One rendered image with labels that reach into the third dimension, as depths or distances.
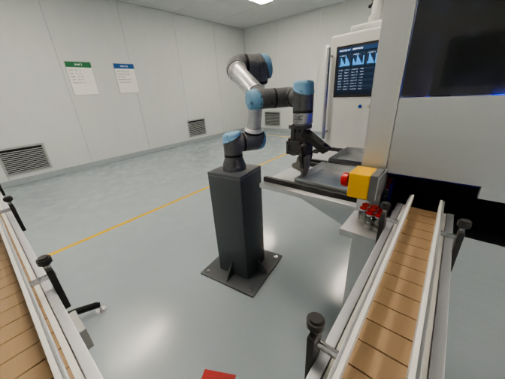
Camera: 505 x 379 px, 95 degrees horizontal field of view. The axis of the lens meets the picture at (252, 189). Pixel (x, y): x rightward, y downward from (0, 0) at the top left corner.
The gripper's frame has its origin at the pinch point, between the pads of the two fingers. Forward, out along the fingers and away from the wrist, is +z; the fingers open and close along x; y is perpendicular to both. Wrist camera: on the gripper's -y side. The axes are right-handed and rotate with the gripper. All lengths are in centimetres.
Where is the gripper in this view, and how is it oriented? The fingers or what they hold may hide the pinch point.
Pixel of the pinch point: (305, 174)
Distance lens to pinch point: 98.4
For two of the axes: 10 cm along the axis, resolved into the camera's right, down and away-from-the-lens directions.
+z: 0.5, 9.2, 3.9
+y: -7.7, -2.1, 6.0
